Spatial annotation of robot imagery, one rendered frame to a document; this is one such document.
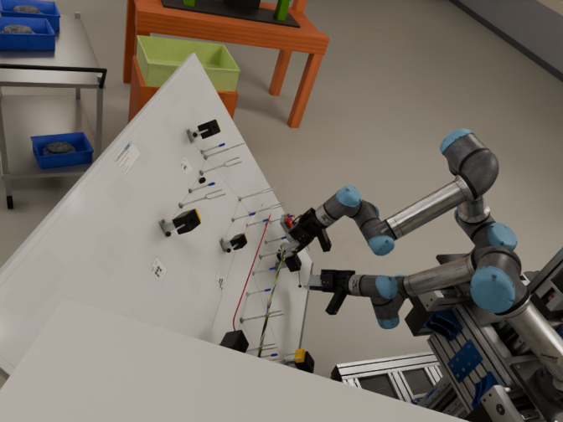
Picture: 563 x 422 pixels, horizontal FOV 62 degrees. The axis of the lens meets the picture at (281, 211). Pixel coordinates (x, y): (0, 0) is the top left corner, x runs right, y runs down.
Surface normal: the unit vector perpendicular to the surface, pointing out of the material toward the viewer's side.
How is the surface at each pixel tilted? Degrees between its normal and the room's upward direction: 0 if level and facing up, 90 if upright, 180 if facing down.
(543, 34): 90
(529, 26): 90
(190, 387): 0
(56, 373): 0
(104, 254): 49
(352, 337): 0
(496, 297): 87
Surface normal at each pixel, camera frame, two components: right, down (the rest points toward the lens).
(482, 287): -0.59, 0.34
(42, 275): 0.89, -0.26
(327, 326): 0.26, -0.73
